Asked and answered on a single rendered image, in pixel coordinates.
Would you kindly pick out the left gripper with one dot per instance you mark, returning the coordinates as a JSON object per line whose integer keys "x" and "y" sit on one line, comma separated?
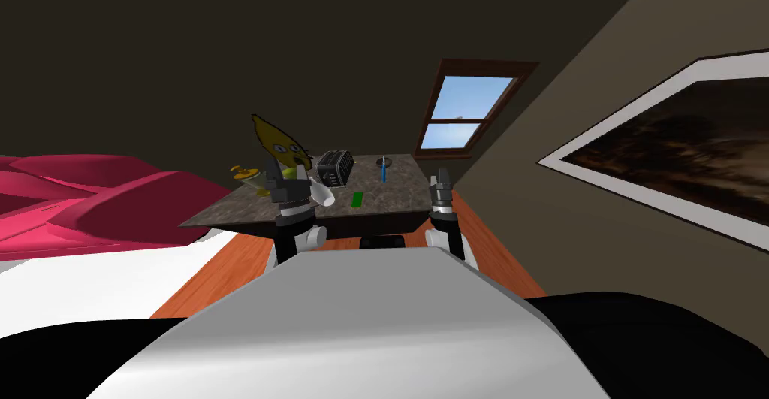
{"x": 291, "y": 193}

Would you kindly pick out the dark marbled table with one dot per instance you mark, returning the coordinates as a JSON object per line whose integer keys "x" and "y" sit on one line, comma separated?
{"x": 393, "y": 197}

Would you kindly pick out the bed with red cover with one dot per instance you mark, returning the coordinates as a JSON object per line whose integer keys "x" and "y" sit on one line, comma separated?
{"x": 90, "y": 206}

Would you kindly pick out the white framed dark picture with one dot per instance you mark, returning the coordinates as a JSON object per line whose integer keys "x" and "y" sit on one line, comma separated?
{"x": 685, "y": 152}

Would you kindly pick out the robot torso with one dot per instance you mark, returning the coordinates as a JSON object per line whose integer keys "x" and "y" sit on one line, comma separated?
{"x": 360, "y": 321}

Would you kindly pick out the yellow green funnel shape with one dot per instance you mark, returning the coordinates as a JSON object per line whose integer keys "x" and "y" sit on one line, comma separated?
{"x": 251, "y": 179}

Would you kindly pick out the green flat rectangle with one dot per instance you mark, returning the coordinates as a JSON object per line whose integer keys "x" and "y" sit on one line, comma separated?
{"x": 357, "y": 200}

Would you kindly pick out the blue pen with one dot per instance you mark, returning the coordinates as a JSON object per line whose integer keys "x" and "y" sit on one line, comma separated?
{"x": 383, "y": 173}

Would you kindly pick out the yellow lemon face figure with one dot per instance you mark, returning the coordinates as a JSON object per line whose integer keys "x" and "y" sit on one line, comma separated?
{"x": 277, "y": 140}

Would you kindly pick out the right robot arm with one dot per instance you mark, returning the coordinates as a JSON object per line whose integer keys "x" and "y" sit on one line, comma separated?
{"x": 637, "y": 345}

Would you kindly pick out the grey round dish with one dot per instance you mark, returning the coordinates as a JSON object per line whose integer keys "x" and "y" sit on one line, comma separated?
{"x": 388, "y": 161}

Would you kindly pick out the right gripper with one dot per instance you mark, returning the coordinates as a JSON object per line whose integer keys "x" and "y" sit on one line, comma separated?
{"x": 441, "y": 196}

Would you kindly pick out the brown framed window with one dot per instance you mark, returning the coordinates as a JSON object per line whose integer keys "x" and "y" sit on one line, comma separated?
{"x": 468, "y": 107}

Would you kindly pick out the black ribbed box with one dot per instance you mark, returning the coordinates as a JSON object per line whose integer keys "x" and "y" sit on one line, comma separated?
{"x": 335, "y": 169}

